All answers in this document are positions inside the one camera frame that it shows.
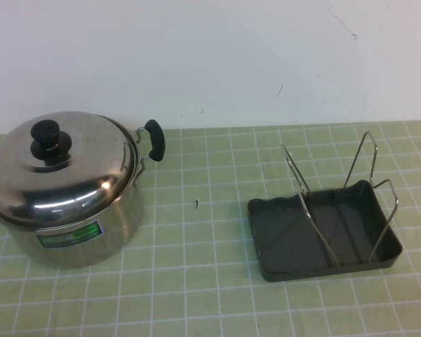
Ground grey tray wire lid rack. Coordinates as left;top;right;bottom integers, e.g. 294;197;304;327
248;131;403;283

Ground stainless steel cooking pot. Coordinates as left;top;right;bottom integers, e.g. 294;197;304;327
0;119;166;270

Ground green grid tablecloth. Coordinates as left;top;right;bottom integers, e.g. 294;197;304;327
0;121;421;337

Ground steel pot lid black knob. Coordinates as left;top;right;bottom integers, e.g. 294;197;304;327
0;111;142;230

